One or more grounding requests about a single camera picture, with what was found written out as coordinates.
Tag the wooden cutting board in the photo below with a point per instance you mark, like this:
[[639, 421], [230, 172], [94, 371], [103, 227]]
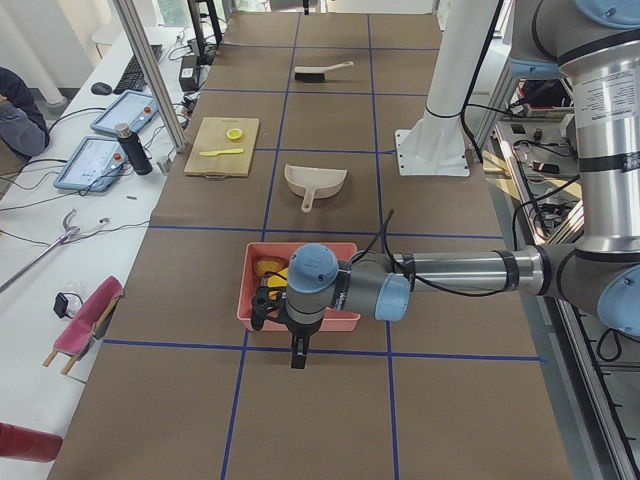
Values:
[[212, 136]]

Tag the pink cloth on stand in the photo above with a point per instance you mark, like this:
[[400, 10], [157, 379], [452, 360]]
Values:
[[83, 327]]

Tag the pink plastic bin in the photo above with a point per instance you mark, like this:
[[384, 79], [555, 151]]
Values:
[[334, 321]]

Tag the yellow lemon slice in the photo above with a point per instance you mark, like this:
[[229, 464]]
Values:
[[235, 134]]

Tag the yellow plastic knife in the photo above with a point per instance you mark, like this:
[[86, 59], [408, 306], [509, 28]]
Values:
[[214, 153]]

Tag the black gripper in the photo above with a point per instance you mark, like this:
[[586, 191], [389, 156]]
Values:
[[300, 332]]

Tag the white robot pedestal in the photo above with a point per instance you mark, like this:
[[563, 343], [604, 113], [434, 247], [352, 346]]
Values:
[[435, 145]]

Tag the blue teach pendant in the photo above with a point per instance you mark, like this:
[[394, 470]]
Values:
[[133, 108], [93, 166]]

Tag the person in dark clothes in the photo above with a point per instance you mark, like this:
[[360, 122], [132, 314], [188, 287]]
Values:
[[23, 127]]

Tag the lower blue teach pendant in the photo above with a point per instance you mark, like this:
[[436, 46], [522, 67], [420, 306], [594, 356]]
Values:
[[93, 166]]

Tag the red bottle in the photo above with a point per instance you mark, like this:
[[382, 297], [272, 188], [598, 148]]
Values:
[[27, 444]]

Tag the black keyboard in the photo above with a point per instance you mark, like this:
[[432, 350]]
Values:
[[132, 78]]

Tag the beige plastic dustpan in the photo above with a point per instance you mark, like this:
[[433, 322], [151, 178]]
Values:
[[312, 183]]

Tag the black computer mouse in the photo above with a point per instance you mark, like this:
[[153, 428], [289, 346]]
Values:
[[101, 88]]

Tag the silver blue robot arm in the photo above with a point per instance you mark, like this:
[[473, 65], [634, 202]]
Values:
[[350, 126]]

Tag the brown toy potato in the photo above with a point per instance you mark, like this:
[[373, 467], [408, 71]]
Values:
[[266, 264]]

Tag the upper blue teach pendant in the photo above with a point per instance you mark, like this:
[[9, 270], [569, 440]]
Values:
[[133, 108]]

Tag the black water bottle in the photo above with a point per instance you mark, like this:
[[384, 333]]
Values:
[[130, 143]]

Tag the beige hand brush black bristles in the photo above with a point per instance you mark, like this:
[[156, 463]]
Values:
[[317, 74]]

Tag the aluminium frame post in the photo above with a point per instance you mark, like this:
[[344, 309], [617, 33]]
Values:
[[141, 48]]

